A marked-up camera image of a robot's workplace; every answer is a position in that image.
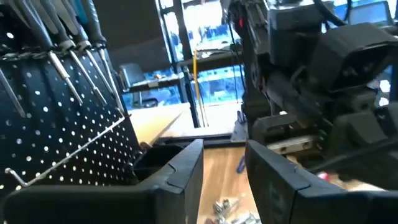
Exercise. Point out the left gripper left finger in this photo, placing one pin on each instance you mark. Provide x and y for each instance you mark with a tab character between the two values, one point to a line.
93	205

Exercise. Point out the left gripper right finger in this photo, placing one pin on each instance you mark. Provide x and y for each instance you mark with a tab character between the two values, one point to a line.
311	208

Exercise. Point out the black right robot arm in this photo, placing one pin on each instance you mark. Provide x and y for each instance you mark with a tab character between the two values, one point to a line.
258	62

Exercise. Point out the deep chrome socket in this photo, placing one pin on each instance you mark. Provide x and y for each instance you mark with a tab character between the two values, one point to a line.
245	218

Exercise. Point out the black plastic bin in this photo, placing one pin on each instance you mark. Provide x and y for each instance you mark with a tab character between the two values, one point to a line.
155	158

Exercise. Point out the black metal pegboard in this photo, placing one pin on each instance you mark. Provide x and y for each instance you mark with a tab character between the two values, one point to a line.
62	124

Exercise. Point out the chrome extension bar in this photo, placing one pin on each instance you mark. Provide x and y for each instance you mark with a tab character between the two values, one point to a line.
222	207

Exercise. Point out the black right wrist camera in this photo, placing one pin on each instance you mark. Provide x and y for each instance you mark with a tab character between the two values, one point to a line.
351	56

